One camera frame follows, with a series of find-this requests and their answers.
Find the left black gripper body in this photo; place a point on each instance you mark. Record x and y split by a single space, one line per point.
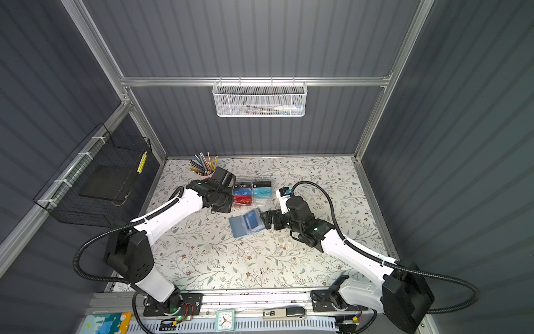
225 203

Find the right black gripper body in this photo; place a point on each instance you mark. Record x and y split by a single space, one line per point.
284 220

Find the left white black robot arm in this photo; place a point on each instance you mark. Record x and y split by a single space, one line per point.
129 251

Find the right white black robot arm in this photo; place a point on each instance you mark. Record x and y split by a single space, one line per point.
402 297

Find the blue VIP card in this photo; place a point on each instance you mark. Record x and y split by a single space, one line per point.
243 192

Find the black VIP card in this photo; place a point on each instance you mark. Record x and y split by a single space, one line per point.
243 185

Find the red VIP card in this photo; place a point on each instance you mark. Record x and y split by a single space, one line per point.
242 200

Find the black plain card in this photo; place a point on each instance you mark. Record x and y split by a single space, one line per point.
262 184

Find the teal VIP card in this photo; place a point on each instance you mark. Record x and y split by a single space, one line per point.
262 193

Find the pink pencil cup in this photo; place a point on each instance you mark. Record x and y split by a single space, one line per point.
205 175

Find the coloured pencils bunch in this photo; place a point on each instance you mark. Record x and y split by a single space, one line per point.
203 164

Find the yellow tag on basket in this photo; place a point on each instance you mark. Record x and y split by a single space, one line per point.
142 162

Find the silver black label device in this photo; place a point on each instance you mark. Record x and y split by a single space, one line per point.
287 313

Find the pens in white basket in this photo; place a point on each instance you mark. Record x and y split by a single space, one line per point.
285 109

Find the black pad in basket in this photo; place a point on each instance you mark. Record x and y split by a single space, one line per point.
112 183

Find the small teal desk clock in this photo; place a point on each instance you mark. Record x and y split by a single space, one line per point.
225 321

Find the black remote device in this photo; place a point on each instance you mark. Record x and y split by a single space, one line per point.
396 310

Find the colourful booklet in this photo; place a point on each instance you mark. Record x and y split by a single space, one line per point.
114 323

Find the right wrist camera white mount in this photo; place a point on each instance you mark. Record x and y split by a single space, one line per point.
283 195

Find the white wire mesh basket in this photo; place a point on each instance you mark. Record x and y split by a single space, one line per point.
231 100

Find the black wire wall basket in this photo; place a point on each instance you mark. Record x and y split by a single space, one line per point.
122 147

